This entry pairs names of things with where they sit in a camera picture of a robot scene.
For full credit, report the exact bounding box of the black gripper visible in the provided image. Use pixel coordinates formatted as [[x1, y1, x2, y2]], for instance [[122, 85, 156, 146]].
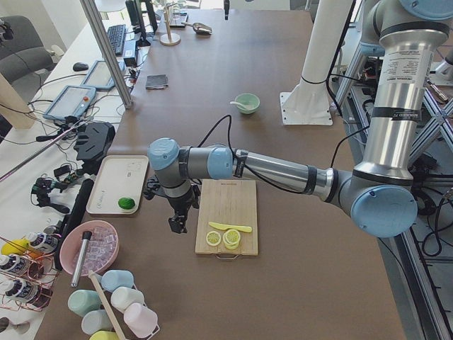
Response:
[[142, 176, 200, 233]]

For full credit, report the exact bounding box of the pink bowl of ice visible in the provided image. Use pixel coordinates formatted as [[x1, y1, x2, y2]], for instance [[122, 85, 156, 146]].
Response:
[[59, 220, 120, 276]]

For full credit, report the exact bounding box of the yellow plastic knife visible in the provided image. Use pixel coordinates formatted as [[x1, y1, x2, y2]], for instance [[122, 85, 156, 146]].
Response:
[[208, 222, 253, 233]]

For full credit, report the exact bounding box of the pink cup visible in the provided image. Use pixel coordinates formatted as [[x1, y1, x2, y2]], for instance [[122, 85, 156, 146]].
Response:
[[123, 302, 160, 339]]

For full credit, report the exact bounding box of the green ceramic bowl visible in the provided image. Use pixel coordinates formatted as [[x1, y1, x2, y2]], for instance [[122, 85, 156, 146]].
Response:
[[235, 93, 260, 114]]

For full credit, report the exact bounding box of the black computer mouse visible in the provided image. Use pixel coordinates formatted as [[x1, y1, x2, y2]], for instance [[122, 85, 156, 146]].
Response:
[[72, 62, 89, 72]]

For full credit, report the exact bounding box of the white pedestal column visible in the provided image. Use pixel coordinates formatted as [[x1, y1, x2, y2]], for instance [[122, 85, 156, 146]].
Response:
[[280, 0, 354, 125]]

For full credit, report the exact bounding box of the aluminium frame post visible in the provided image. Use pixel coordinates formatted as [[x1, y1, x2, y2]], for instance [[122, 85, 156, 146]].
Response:
[[80, 0, 133, 109]]

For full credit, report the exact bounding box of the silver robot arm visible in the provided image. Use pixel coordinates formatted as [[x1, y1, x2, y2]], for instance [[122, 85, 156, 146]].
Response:
[[143, 1, 452, 238]]

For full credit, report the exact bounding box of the green lime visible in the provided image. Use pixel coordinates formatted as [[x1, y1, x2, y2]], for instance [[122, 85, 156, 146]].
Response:
[[117, 197, 136, 210]]

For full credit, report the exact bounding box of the lemon slice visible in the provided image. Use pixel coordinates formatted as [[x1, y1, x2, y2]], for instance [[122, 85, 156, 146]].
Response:
[[222, 229, 241, 249], [205, 230, 222, 247]]

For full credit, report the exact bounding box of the white ceramic spoon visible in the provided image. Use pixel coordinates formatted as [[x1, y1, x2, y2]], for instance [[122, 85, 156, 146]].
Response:
[[229, 101, 253, 110]]

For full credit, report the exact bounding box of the yellow lemon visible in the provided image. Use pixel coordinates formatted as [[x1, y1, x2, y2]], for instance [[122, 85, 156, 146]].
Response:
[[1, 239, 29, 255]]

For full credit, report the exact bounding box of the bamboo cutting board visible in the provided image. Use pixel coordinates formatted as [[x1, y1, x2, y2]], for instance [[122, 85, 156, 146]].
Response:
[[195, 179, 258, 256]]

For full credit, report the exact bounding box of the grey folded cloth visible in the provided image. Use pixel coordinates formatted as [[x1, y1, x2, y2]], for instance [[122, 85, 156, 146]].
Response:
[[145, 74, 168, 90]]

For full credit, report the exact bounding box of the wooden mug tree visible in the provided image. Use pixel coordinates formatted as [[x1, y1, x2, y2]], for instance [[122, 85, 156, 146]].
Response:
[[159, 1, 183, 46]]

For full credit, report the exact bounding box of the blue teach pendant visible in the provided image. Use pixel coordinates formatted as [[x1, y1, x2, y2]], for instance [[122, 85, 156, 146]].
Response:
[[43, 86, 96, 121], [81, 60, 115, 91]]

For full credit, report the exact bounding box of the steel muddler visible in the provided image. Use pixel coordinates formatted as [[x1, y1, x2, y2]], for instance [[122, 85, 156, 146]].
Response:
[[70, 231, 93, 288]]

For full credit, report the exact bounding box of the white cup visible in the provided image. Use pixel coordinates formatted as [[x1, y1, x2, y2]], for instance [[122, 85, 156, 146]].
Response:
[[110, 287, 145, 313]]

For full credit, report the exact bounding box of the cream rabbit tray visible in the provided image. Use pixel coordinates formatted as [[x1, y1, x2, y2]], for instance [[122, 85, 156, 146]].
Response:
[[86, 155, 149, 215]]

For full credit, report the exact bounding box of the green cup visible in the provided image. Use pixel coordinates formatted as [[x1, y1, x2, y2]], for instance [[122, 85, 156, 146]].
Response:
[[67, 290, 101, 317]]

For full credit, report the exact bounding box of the black monitor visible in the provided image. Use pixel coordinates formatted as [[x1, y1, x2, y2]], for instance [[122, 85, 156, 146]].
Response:
[[125, 0, 158, 47]]

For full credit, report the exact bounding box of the blue cup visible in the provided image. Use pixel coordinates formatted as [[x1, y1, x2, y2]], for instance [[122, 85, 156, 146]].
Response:
[[101, 269, 134, 293]]

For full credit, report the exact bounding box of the metal scoop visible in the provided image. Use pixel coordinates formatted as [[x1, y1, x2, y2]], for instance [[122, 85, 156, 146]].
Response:
[[182, 21, 212, 35]]

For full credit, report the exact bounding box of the black keyboard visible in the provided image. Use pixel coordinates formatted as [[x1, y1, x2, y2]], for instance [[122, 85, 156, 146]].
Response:
[[107, 24, 127, 56]]

